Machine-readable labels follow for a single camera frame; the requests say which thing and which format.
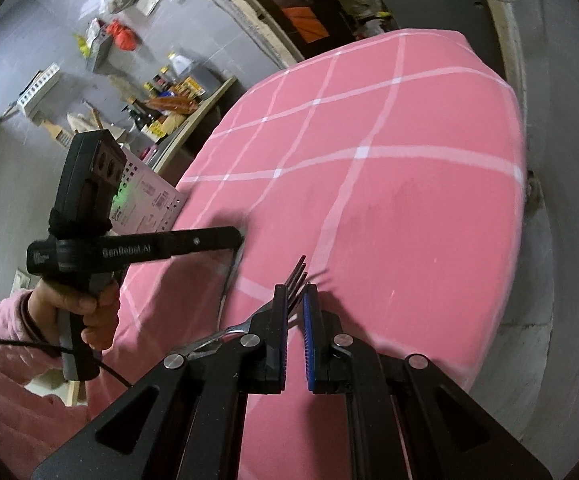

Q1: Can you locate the silver fork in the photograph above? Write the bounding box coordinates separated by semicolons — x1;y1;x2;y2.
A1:
173;253;310;359

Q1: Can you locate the pink sleeve forearm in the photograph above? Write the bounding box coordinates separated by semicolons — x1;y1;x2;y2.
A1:
0;289;91;479

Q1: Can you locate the left hand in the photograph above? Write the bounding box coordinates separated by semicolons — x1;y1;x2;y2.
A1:
27;280;120;351

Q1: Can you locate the white perforated utensil basket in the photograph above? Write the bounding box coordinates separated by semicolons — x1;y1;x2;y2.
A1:
110;148;188;235

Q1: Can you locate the beige hanging cloth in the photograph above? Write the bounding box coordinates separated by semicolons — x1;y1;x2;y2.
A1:
67;113;126;142

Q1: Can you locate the large oil jug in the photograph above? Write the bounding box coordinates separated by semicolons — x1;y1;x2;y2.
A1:
168;51;221;100

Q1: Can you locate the red hanging bag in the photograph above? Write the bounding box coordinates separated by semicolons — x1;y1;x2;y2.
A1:
106;20;137;51

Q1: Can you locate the pink checked tablecloth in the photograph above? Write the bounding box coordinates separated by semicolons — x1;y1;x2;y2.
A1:
86;28;528;480

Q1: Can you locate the white wall rack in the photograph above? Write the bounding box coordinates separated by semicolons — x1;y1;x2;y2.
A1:
16;63;60;117

